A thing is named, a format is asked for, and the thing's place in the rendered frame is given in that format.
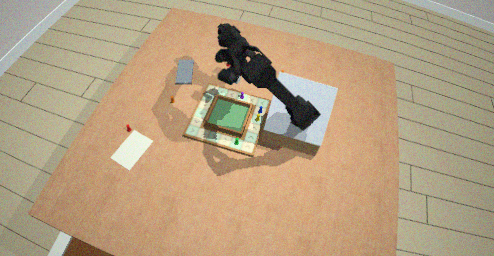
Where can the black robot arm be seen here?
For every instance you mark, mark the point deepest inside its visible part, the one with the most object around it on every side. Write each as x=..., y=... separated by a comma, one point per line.
x=259, y=72

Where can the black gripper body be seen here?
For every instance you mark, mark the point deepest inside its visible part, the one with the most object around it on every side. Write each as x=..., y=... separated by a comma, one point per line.
x=229, y=75

